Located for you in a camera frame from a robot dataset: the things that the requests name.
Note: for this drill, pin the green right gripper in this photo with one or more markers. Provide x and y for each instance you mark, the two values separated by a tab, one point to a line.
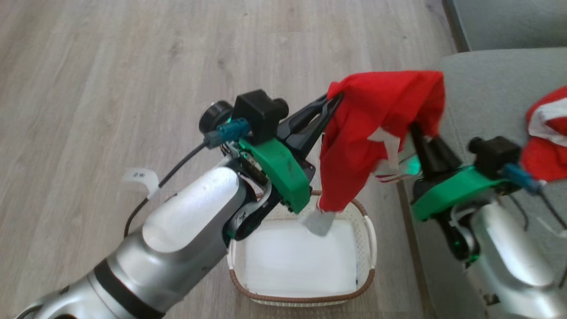
456	188

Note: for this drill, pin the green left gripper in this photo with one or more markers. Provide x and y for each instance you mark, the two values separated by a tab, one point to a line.
281	173

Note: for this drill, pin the red and white garment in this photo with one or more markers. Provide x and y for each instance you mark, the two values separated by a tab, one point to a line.
376	110

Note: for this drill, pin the red white cloth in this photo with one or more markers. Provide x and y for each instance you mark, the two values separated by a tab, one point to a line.
542	150

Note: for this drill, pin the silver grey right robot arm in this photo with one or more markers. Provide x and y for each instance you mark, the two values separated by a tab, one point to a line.
509	261

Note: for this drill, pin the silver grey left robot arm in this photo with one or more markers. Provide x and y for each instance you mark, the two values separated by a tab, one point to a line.
177	239

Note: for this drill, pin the grey fabric sofa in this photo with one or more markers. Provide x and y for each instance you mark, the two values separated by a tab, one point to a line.
487	88

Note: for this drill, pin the white laundry basket brown rim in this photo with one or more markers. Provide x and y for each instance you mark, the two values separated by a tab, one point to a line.
301	261

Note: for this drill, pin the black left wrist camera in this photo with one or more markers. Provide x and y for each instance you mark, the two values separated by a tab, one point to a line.
257	113

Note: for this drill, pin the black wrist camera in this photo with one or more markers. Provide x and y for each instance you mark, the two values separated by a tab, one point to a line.
494	155
257	113

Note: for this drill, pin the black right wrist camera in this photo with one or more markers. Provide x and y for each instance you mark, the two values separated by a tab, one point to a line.
494	155

